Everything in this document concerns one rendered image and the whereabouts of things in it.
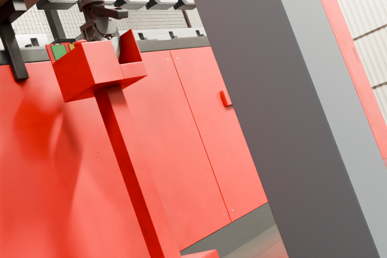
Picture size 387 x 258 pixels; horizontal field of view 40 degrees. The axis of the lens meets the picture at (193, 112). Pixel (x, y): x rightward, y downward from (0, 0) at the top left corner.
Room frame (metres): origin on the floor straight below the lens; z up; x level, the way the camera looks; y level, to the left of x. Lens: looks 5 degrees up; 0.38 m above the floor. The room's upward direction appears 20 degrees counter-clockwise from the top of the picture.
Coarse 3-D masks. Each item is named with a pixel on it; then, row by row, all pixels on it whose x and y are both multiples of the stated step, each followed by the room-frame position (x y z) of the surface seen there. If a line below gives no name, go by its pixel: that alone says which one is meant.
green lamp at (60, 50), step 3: (54, 45) 1.54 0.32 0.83; (57, 45) 1.55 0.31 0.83; (60, 45) 1.56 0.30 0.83; (63, 45) 1.56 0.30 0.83; (54, 48) 1.54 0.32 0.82; (57, 48) 1.54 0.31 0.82; (60, 48) 1.55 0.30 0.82; (63, 48) 1.56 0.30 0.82; (54, 51) 1.54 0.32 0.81; (57, 51) 1.54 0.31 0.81; (60, 51) 1.55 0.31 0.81; (63, 51) 1.56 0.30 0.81; (54, 54) 1.53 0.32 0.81; (57, 54) 1.54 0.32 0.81; (60, 54) 1.55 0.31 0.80; (63, 54) 1.56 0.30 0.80; (57, 57) 1.54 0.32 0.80; (60, 57) 1.55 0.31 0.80
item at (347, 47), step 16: (336, 0) 3.38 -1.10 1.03; (336, 16) 3.29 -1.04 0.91; (336, 32) 3.22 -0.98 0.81; (352, 48) 3.34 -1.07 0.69; (352, 64) 3.26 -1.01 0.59; (352, 80) 3.19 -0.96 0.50; (368, 80) 3.38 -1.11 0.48; (368, 96) 3.30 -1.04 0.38; (368, 112) 3.22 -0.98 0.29; (384, 128) 3.34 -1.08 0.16; (384, 144) 3.27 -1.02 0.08
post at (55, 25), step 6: (48, 12) 2.86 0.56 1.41; (54, 12) 2.87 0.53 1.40; (48, 18) 2.87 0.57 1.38; (54, 18) 2.86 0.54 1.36; (48, 24) 2.88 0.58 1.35; (54, 24) 2.85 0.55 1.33; (60, 24) 2.88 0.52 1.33; (54, 30) 2.86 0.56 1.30; (60, 30) 2.87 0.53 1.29; (54, 36) 2.87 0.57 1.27; (60, 36) 2.86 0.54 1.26
